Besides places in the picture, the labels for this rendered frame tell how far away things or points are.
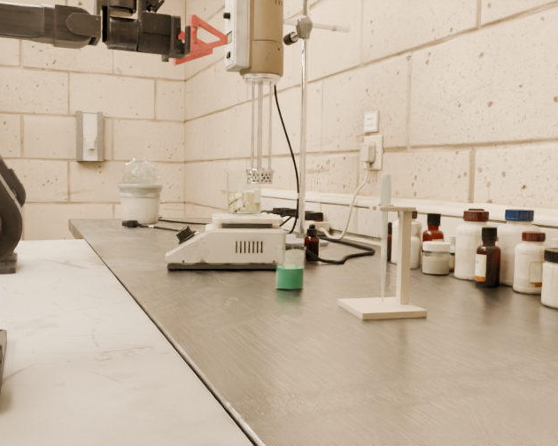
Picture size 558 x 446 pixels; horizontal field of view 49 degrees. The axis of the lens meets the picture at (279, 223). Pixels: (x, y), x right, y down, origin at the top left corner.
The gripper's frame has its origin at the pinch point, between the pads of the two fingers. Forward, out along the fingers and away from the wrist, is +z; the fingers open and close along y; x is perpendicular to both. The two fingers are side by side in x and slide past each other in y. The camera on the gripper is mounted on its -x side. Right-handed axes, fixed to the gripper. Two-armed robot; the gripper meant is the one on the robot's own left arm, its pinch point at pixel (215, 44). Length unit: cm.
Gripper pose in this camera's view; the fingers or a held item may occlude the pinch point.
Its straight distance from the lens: 119.9
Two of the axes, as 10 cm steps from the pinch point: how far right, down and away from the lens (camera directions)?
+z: 9.3, 0.0, 3.8
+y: -3.8, -0.8, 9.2
